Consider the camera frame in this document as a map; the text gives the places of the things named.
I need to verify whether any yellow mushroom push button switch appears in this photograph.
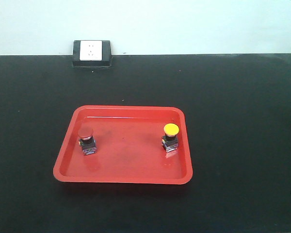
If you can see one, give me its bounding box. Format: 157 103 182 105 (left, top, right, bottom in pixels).
162 123 179 153

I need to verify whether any red mushroom push button switch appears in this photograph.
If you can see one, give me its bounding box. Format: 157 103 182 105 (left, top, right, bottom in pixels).
78 127 97 156

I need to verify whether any red plastic tray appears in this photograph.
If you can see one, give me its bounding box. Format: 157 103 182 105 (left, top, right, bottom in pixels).
53 105 193 184

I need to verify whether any black white power outlet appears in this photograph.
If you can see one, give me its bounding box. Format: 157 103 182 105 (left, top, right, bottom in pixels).
72 40 113 68

